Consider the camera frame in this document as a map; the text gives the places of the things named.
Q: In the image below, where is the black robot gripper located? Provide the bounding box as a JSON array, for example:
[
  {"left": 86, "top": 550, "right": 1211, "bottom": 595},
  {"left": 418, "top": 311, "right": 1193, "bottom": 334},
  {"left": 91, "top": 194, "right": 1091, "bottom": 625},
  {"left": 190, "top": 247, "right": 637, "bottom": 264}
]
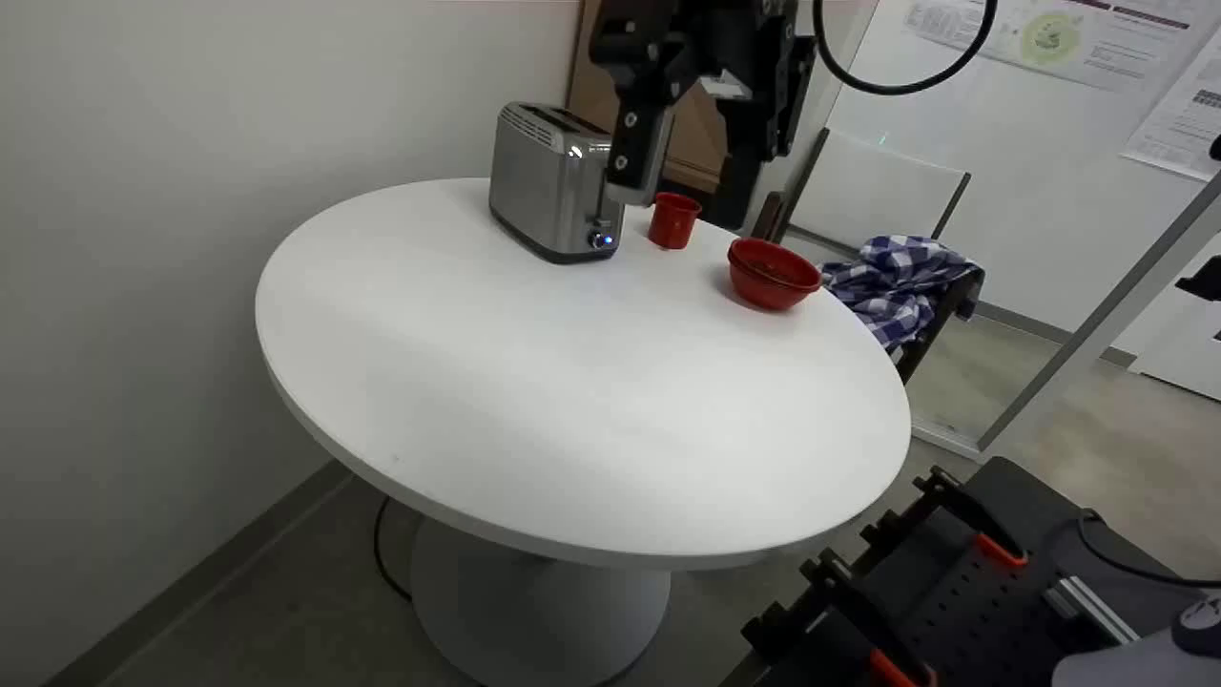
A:
[{"left": 586, "top": 0, "right": 819, "bottom": 199}]

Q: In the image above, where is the stainless steel toaster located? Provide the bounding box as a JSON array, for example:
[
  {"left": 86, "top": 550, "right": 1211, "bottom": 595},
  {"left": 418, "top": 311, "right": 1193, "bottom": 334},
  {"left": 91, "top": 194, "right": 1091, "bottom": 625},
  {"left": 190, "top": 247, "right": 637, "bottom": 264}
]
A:
[{"left": 483, "top": 100, "right": 633, "bottom": 266}]

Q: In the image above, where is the small red cup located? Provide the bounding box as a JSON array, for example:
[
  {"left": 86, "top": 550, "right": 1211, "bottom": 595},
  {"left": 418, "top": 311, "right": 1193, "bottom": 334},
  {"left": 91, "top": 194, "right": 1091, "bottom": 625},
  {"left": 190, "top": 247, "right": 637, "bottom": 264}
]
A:
[{"left": 645, "top": 187, "right": 706, "bottom": 251}]

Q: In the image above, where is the brown cardboard board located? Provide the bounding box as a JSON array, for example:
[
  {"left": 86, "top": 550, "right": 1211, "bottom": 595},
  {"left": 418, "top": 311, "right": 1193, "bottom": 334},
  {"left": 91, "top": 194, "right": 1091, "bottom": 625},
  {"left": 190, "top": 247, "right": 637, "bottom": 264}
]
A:
[{"left": 564, "top": 0, "right": 737, "bottom": 199}]

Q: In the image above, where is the red bowl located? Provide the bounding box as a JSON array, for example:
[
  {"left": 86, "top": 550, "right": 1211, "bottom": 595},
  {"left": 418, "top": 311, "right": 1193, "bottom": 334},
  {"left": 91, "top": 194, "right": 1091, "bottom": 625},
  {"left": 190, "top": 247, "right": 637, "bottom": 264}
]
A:
[{"left": 726, "top": 232, "right": 829, "bottom": 316}]

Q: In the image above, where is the blue white checkered cloth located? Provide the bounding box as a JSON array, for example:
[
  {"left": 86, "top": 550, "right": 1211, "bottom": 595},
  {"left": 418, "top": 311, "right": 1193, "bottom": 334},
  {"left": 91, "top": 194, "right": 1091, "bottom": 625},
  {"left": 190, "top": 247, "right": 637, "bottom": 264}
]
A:
[{"left": 819, "top": 232, "right": 987, "bottom": 358}]

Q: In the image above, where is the black stand under cloth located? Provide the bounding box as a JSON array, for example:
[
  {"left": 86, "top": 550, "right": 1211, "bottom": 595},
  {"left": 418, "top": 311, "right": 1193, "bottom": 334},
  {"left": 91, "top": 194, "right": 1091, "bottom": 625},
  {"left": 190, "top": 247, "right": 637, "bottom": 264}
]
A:
[{"left": 887, "top": 264, "right": 992, "bottom": 386}]

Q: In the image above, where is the grey metal pole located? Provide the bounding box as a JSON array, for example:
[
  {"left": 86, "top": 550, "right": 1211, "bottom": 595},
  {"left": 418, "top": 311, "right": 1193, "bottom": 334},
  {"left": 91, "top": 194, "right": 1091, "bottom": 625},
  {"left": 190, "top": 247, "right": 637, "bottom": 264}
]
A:
[{"left": 974, "top": 167, "right": 1221, "bottom": 460}]

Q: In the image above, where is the black clamp with orange tip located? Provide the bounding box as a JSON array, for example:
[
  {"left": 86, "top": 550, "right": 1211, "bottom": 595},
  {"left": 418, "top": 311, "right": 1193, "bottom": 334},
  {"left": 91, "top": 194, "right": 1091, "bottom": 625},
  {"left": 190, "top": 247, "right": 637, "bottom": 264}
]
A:
[
  {"left": 909, "top": 461, "right": 1035, "bottom": 577},
  {"left": 798, "top": 550, "right": 941, "bottom": 687}
]

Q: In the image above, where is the black perforated cart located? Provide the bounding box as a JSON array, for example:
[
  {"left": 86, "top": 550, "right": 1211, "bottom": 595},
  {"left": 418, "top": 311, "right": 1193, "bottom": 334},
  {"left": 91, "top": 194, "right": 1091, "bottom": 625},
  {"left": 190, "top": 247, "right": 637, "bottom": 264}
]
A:
[{"left": 727, "top": 455, "right": 1221, "bottom": 687}]

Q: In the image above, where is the white panel with black frame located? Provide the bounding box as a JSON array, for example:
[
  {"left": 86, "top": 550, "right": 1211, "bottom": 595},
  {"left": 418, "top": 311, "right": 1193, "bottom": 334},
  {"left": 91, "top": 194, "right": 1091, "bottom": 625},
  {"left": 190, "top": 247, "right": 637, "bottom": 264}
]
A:
[{"left": 749, "top": 123, "right": 975, "bottom": 260}]

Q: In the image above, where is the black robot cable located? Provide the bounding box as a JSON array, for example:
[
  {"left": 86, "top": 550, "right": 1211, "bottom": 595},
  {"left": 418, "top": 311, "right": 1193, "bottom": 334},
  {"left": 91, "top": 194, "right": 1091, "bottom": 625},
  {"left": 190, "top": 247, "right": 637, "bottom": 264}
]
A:
[{"left": 810, "top": 0, "right": 1003, "bottom": 100}]

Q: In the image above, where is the wide wall poster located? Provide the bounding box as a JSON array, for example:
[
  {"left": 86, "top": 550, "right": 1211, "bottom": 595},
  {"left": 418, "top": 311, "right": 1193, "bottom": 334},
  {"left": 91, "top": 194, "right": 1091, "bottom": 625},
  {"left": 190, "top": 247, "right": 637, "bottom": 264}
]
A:
[{"left": 900, "top": 0, "right": 1221, "bottom": 97}]

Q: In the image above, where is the narrow wall poster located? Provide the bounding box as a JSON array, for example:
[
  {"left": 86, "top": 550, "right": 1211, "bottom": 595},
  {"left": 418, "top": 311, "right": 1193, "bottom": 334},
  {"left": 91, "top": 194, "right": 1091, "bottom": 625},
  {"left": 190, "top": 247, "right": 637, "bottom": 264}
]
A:
[{"left": 1123, "top": 32, "right": 1221, "bottom": 182}]

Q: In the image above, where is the white table pedestal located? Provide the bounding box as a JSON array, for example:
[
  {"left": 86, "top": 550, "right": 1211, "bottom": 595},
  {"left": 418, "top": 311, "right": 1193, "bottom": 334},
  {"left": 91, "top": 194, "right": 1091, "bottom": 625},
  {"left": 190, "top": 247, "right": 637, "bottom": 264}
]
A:
[{"left": 405, "top": 511, "right": 675, "bottom": 687}]

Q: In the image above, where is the black floor cable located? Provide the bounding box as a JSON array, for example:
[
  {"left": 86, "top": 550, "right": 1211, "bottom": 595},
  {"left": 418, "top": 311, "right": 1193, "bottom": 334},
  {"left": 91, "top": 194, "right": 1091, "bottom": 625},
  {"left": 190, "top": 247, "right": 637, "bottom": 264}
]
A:
[{"left": 370, "top": 494, "right": 418, "bottom": 606}]

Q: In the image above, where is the thin black cart cable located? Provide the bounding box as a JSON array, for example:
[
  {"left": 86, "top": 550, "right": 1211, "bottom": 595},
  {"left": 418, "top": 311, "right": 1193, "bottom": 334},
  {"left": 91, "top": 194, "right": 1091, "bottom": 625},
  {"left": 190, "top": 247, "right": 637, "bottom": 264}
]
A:
[{"left": 1072, "top": 508, "right": 1211, "bottom": 593}]

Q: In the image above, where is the aluminium rail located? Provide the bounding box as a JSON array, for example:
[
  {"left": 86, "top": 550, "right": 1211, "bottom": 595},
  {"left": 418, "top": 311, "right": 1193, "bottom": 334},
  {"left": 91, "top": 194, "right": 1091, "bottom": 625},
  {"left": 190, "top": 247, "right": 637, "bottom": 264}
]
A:
[{"left": 1041, "top": 569, "right": 1143, "bottom": 651}]

